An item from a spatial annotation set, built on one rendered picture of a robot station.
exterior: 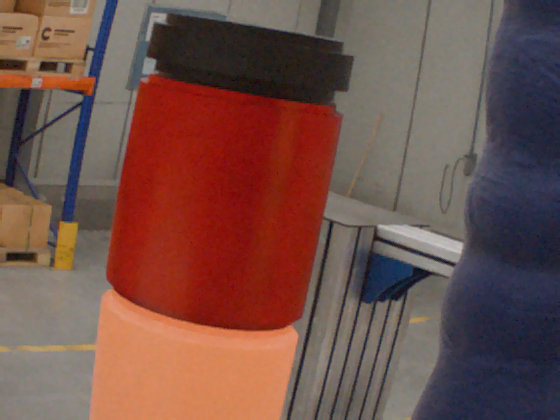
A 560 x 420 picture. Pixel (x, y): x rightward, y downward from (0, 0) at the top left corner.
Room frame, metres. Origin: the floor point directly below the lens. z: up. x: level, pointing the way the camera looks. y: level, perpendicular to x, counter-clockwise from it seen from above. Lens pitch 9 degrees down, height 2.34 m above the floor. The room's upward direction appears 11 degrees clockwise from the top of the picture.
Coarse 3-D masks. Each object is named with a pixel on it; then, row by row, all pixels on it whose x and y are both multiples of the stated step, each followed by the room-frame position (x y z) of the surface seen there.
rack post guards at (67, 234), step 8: (64, 224) 9.70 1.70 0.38; (72, 224) 9.74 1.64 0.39; (64, 232) 9.70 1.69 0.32; (72, 232) 9.75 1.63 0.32; (64, 240) 9.70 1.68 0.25; (72, 240) 9.76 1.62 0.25; (64, 248) 9.70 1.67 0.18; (72, 248) 9.77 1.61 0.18; (56, 256) 9.72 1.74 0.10; (64, 256) 9.71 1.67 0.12; (72, 256) 9.78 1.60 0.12; (56, 264) 9.71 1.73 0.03; (64, 264) 9.72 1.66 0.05
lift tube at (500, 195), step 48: (528, 0) 1.24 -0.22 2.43; (528, 48) 1.23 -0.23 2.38; (528, 96) 1.22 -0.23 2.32; (528, 144) 1.23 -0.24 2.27; (480, 192) 1.27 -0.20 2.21; (528, 192) 1.21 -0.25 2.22; (480, 240) 1.27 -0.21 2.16; (528, 240) 1.21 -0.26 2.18; (480, 288) 1.24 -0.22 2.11; (528, 288) 1.20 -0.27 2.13; (480, 336) 1.23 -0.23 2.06; (528, 336) 1.20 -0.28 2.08; (432, 384) 1.28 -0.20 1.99; (480, 384) 1.22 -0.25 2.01; (528, 384) 1.20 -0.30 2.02
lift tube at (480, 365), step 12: (492, 144) 1.28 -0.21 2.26; (492, 156) 1.27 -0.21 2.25; (516, 156) 1.24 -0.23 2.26; (528, 156) 1.23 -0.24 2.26; (528, 168) 1.22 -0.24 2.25; (552, 168) 1.21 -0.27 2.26; (444, 348) 1.29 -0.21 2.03; (444, 360) 1.28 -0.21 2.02; (456, 360) 1.26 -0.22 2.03; (468, 360) 1.24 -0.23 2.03; (480, 360) 1.23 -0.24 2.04; (492, 360) 1.22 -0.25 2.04; (516, 360) 1.21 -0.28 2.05; (528, 360) 1.20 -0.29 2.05; (480, 372) 1.23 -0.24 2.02; (492, 372) 1.22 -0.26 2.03; (516, 372) 1.21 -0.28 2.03; (528, 372) 1.20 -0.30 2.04; (540, 372) 1.20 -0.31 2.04; (552, 372) 1.20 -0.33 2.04
